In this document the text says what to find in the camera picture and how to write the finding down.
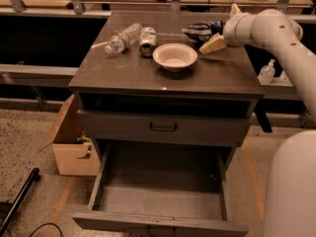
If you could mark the black pole on floor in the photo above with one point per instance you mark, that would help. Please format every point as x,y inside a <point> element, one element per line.
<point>8,209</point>

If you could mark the grey drawer cabinet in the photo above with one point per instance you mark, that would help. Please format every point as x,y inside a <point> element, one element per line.
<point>219,85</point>

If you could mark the right sanitizer bottle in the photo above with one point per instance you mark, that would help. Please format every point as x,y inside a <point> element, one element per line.
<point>284,78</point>

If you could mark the cardboard box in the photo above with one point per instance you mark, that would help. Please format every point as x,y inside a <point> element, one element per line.
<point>71,159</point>

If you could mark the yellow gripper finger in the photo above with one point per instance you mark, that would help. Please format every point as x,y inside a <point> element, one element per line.
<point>234,10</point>
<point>217,42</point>

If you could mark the closed middle drawer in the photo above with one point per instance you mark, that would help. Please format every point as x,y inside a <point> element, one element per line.
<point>228,132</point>

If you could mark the blue chip bag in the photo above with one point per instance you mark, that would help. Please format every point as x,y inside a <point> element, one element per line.
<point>203,31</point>

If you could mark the crushed soda can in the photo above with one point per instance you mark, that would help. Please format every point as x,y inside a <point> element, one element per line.
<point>147,41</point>

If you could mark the clear plastic water bottle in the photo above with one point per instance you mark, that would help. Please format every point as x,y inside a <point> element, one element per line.
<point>124,39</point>

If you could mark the left sanitizer bottle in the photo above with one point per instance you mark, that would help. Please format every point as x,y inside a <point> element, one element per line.
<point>267,73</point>

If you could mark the green item in box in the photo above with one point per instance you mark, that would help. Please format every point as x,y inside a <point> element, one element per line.
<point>83,139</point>

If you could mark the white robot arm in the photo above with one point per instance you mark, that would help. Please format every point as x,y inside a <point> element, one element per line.
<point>290,202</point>

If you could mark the open bottom drawer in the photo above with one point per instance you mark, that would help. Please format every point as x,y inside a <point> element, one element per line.
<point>161,190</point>

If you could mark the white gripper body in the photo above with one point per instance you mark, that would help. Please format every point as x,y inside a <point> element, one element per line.
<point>231,31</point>

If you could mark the sanitizer bottle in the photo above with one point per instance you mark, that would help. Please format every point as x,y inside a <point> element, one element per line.
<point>267,73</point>
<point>284,78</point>

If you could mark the white paper bowl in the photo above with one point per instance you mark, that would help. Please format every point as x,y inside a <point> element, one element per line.
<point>175,57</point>

